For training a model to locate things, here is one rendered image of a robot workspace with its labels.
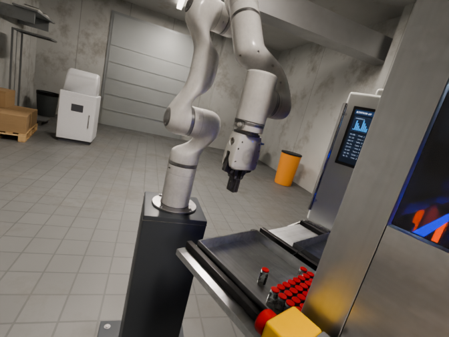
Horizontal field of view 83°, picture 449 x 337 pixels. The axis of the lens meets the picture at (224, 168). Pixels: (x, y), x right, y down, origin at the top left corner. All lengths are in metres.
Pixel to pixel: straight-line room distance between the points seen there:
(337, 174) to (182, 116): 0.93
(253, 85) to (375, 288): 0.49
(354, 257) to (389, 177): 0.12
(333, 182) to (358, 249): 1.12
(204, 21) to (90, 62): 7.72
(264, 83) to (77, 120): 5.07
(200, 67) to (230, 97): 7.43
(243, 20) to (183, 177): 0.58
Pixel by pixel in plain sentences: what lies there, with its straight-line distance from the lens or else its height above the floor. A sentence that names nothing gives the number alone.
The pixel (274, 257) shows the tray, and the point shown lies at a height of 0.88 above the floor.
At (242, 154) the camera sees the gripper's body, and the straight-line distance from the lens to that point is 0.68.
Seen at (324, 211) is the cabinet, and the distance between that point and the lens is 1.56.
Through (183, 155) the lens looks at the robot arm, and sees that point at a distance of 1.00.
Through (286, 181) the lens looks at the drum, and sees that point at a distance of 5.79.
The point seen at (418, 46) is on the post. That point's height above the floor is 1.43.
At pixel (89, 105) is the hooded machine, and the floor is 0.76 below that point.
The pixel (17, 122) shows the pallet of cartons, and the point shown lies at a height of 0.31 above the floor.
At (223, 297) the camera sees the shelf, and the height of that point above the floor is 0.88.
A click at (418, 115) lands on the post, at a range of 0.40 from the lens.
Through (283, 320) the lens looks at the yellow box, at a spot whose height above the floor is 1.03.
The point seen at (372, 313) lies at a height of 1.09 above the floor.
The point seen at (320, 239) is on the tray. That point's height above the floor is 0.89.
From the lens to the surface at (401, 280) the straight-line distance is 0.42.
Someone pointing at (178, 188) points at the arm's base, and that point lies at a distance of 1.04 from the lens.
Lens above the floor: 1.30
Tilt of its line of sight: 13 degrees down
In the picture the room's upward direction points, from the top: 14 degrees clockwise
